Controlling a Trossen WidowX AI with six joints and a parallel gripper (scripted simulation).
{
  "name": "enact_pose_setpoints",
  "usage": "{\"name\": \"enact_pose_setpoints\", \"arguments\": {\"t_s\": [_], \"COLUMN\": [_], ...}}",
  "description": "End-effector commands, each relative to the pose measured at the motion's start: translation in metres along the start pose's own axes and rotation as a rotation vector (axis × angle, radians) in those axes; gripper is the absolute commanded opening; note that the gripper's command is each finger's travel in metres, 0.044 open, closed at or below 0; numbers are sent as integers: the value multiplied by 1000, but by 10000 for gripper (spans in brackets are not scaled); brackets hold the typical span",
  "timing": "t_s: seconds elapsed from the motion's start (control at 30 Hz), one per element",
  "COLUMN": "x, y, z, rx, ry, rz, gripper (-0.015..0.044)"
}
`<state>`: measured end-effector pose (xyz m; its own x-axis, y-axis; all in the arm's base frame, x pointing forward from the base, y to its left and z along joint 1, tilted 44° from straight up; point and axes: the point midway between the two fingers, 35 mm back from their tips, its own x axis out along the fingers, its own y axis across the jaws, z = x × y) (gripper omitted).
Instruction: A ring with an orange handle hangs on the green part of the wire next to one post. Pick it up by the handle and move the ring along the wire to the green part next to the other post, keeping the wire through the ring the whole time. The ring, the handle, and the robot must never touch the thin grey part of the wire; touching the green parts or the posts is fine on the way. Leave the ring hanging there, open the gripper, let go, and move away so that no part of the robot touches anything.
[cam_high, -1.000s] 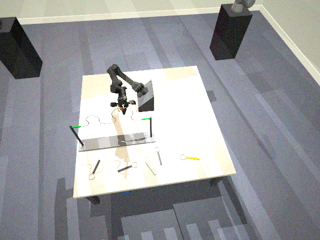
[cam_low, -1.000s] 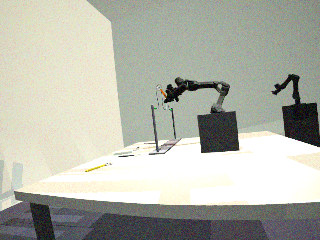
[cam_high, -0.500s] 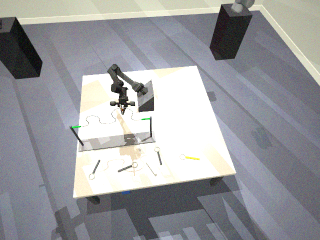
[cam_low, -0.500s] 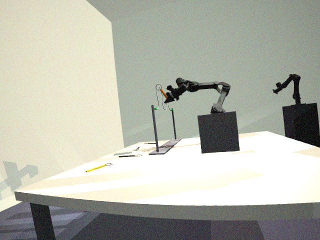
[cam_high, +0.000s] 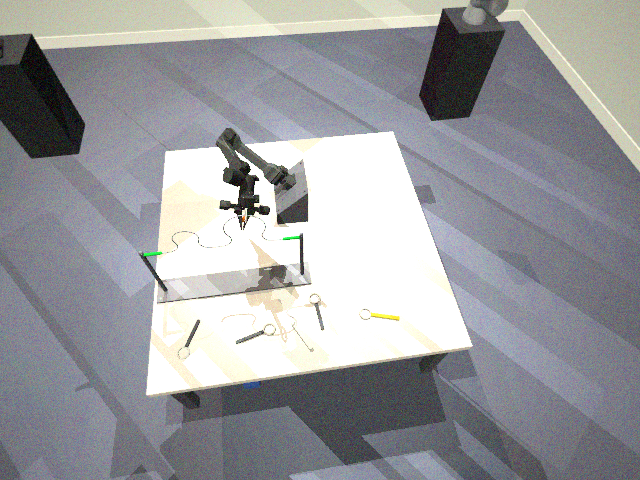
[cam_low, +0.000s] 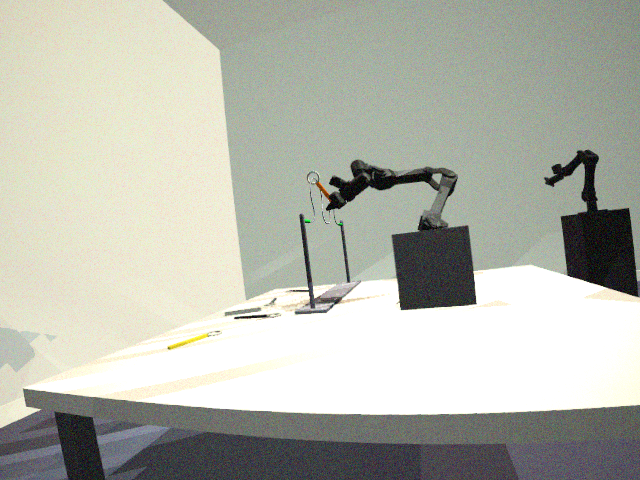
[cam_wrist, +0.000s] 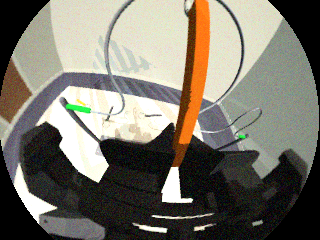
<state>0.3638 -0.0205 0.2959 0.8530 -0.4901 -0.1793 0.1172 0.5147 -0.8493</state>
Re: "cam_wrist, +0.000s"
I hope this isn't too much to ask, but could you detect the orange handle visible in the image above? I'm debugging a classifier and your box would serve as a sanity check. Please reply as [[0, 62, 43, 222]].
[[172, 0, 211, 168]]

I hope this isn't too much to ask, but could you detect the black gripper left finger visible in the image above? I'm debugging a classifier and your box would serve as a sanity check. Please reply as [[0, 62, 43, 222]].
[[100, 121, 176, 193]]

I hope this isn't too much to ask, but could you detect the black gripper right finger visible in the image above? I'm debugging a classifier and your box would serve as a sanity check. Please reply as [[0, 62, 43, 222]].
[[177, 135, 260, 199]]

